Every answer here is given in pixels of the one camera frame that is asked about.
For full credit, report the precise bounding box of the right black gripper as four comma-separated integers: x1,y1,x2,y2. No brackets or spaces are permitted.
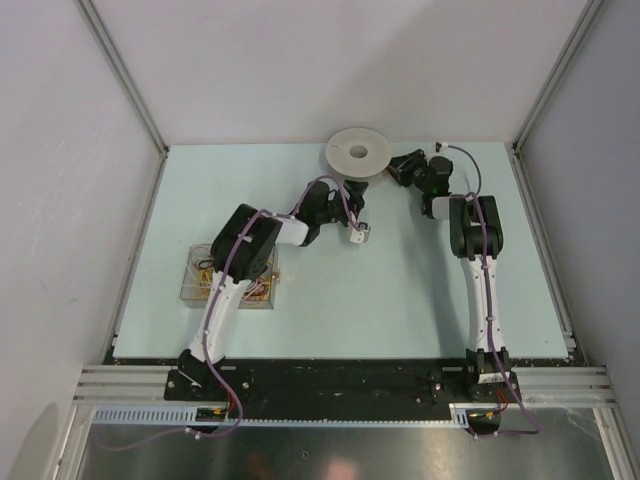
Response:
384,149,433,194

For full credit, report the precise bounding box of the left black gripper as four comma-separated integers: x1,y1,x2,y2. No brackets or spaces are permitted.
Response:
316,180,368,231

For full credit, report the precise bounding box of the grey perforated cable spool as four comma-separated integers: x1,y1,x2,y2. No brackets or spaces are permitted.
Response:
324,127,392,179

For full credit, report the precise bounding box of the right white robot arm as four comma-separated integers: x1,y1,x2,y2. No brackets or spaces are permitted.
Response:
387,149,513,401

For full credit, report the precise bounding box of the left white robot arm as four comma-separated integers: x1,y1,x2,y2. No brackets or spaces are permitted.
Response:
178,175,369,400

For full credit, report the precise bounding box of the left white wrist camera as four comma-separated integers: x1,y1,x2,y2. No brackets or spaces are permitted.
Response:
349,222,371,244

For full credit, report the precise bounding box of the tangled coloured wires bundle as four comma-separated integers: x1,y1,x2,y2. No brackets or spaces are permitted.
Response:
187,244,277,304

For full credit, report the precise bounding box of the clear plastic cable box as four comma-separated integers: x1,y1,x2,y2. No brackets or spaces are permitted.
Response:
179,243,280,309

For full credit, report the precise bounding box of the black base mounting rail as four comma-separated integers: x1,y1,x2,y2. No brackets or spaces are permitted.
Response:
164,359,520,422

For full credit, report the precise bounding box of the right aluminium frame post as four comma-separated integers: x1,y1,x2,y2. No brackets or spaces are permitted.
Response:
511,0,609,154

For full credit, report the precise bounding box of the aluminium frame post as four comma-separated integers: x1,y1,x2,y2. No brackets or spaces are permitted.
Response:
74,0,168,156
511,0,609,154

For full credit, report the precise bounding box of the white slotted cable duct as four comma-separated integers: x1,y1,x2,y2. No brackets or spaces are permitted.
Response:
92,399,519,427

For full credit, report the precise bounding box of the left aluminium frame post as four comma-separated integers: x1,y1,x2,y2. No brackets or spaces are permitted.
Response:
74,0,168,156

